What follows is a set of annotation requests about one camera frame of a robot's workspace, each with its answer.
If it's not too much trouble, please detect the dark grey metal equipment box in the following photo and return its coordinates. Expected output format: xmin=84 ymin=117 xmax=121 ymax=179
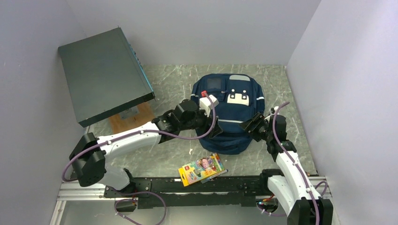
xmin=58 ymin=27 xmax=155 ymax=127

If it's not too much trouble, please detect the wooden board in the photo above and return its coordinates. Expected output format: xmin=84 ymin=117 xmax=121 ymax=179
xmin=109 ymin=102 xmax=155 ymax=134

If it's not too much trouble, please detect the aluminium frame rail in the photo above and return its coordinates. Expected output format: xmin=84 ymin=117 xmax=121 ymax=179
xmin=58 ymin=177 xmax=338 ymax=225

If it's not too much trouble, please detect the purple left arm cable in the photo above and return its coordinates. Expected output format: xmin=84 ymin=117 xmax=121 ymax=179
xmin=61 ymin=94 xmax=217 ymax=225

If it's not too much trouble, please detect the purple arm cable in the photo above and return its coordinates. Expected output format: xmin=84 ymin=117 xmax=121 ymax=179
xmin=61 ymin=94 xmax=217 ymax=225
xmin=256 ymin=102 xmax=329 ymax=225

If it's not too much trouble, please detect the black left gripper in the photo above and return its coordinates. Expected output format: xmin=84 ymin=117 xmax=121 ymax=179
xmin=180 ymin=104 xmax=222 ymax=138

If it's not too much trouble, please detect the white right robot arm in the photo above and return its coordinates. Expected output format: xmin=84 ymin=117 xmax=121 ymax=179
xmin=240 ymin=113 xmax=334 ymax=225

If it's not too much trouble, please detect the navy blue student backpack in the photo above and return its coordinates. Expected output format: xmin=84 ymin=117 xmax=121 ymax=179
xmin=191 ymin=74 xmax=265 ymax=155

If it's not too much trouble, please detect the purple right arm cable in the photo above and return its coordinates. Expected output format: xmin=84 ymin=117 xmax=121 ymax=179
xmin=256 ymin=102 xmax=329 ymax=225

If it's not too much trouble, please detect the blue pen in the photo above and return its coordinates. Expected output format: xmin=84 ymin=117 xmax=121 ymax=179
xmin=201 ymin=169 xmax=228 ymax=183

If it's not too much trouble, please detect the yellow crayon box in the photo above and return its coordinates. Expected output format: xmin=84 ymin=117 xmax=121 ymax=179
xmin=178 ymin=153 xmax=226 ymax=187

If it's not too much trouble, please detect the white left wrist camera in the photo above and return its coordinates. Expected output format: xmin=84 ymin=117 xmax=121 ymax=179
xmin=199 ymin=90 xmax=219 ymax=117

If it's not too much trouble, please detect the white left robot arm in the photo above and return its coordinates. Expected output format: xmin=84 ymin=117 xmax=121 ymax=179
xmin=66 ymin=95 xmax=222 ymax=197

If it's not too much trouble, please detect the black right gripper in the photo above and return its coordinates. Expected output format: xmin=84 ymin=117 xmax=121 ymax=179
xmin=238 ymin=112 xmax=273 ymax=142

